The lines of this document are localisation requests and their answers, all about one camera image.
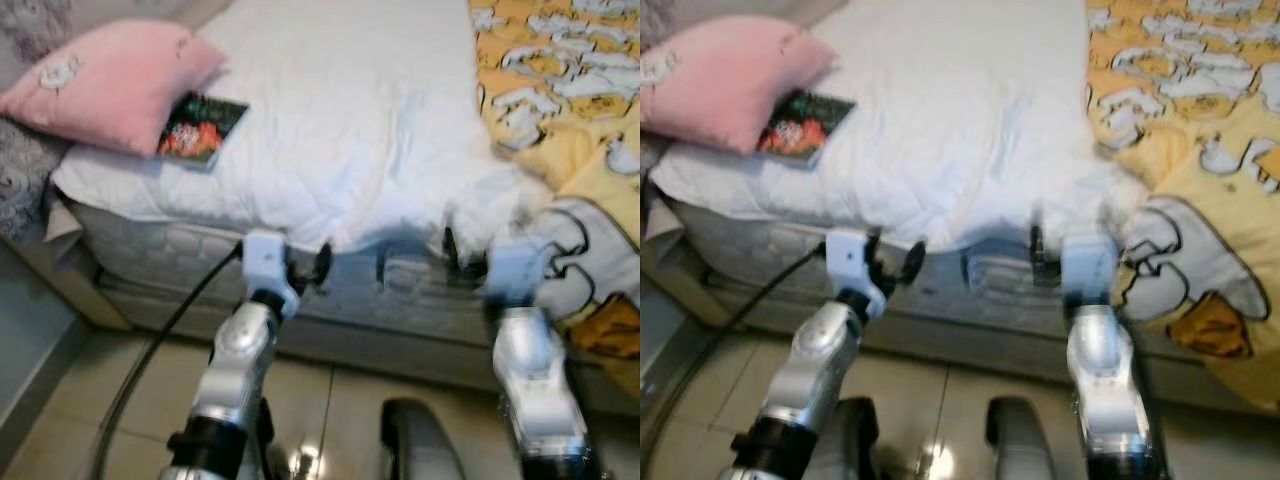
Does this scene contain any grey quilted mattress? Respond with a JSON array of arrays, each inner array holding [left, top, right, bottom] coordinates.
[[70, 195, 501, 321], [665, 195, 1081, 321]]

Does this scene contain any yellow egg cartoon blanket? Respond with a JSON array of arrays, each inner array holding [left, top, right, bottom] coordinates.
[[1085, 0, 1280, 411], [468, 0, 641, 401]]

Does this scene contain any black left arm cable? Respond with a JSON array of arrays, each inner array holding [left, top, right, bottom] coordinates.
[[645, 245, 829, 480], [90, 245, 246, 480]]

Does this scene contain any dark robot left leg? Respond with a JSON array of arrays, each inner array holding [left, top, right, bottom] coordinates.
[[828, 398, 883, 480]]

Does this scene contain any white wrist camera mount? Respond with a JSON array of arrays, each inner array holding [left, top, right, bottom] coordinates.
[[1060, 232, 1119, 301], [483, 240, 549, 306], [825, 230, 886, 301], [240, 230, 301, 306]]

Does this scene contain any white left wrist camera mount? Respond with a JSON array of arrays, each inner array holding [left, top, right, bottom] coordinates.
[[825, 230, 886, 301], [240, 230, 301, 306]]

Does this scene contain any pink pillow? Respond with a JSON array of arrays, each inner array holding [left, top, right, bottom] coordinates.
[[0, 18, 229, 159], [640, 15, 839, 156]]

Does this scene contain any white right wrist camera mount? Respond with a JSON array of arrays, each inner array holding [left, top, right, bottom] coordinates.
[[1060, 232, 1119, 301], [483, 240, 549, 306]]

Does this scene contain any dark cover book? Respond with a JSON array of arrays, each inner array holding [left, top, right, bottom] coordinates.
[[157, 92, 251, 171], [757, 88, 858, 169]]

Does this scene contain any white quilted bed sheet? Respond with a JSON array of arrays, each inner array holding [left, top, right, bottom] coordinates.
[[50, 0, 546, 251], [650, 0, 1146, 251]]

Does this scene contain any grey patterned fabric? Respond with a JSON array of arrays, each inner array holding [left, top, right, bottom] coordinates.
[[640, 0, 669, 61], [0, 0, 76, 243]]

